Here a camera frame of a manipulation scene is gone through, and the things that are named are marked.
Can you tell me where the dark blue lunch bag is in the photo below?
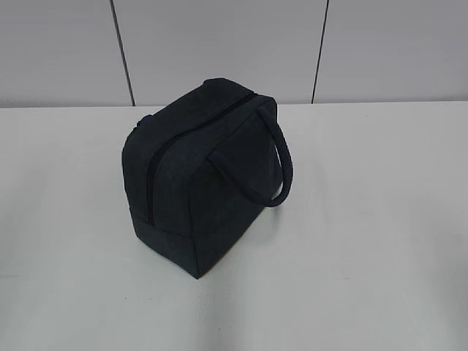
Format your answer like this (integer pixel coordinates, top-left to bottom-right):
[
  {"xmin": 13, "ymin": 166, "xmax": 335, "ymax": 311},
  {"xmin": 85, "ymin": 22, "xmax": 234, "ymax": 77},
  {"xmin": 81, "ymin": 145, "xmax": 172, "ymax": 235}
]
[{"xmin": 121, "ymin": 78, "xmax": 293, "ymax": 279}]

